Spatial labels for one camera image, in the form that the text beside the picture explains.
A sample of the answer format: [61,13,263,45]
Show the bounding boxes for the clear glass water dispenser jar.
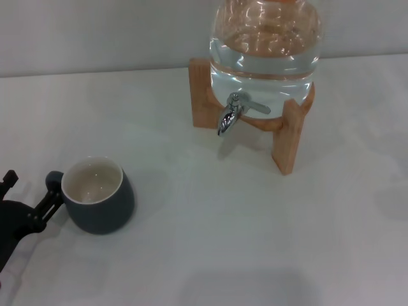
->
[208,0,322,120]

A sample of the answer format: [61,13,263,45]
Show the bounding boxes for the chrome faucet with lever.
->
[217,92,272,137]

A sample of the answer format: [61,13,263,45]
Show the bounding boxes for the wooden dispenser stand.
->
[189,57,316,176]

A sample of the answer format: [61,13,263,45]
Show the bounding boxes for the dark mug with white interior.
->
[45,156,136,236]

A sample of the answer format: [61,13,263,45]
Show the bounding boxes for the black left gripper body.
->
[0,200,40,273]

